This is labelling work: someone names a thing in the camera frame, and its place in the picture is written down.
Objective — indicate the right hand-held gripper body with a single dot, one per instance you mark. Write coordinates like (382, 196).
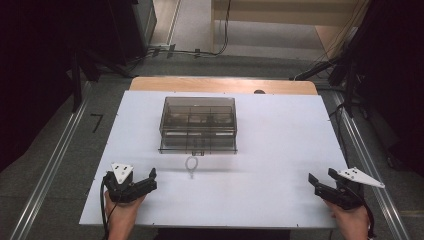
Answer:
(348, 196)

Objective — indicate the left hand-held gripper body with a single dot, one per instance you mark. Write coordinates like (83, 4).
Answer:
(120, 190)

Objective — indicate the person's left hand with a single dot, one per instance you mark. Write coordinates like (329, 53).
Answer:
(121, 215)

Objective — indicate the person's right hand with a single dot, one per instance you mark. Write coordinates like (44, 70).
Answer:
(353, 223)

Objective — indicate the smoky transparent drawer box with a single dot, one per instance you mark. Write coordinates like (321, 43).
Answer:
(198, 125)

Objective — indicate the black metal stand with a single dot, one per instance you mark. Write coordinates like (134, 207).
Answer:
(76, 83)
(350, 86)

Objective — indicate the small dark round knob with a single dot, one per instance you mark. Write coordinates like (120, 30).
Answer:
(259, 91)

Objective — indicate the black curtain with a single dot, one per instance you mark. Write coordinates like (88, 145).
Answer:
(33, 66)
(396, 83)

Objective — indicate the grey cabinet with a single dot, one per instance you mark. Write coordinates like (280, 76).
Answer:
(148, 23)

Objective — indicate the light wooden furniture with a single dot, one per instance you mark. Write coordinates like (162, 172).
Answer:
(283, 15)

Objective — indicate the metal floor rail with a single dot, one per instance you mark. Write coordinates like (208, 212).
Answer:
(370, 166)
(50, 170)

